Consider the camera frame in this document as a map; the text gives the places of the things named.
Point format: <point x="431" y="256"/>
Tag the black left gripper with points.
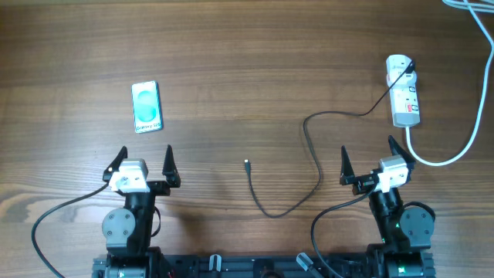
<point x="161" y="188"/>

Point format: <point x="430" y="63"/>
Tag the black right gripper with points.
<point x="363" y="183"/>

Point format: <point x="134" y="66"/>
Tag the Galaxy smartphone teal screen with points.
<point x="146" y="107"/>

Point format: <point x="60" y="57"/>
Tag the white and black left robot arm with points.
<point x="128" y="230"/>

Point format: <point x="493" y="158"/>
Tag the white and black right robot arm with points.
<point x="405" y="228"/>

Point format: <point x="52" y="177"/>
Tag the white power strip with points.
<point x="401" y="79"/>

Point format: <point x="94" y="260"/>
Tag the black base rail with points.
<point x="333" y="265"/>

